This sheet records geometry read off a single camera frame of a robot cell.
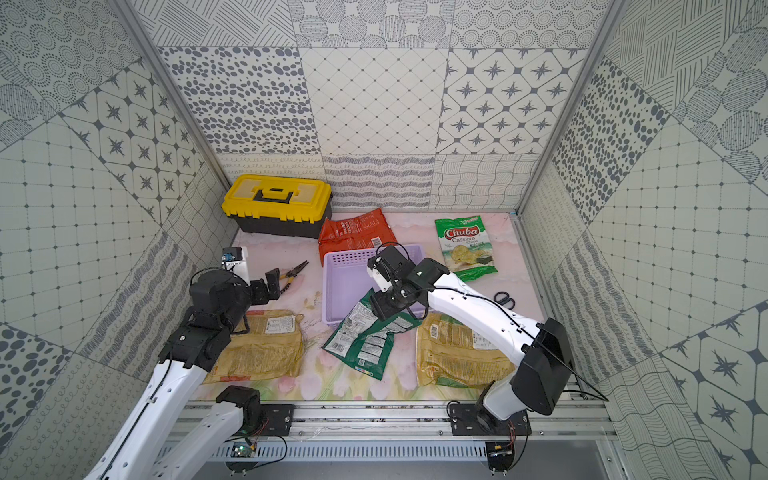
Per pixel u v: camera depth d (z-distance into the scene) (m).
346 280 1.01
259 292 0.66
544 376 0.40
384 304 0.67
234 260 0.62
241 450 0.71
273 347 0.84
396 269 0.58
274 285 0.68
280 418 0.73
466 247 1.08
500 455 0.72
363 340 0.86
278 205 1.01
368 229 1.15
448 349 0.83
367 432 0.73
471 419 0.74
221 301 0.53
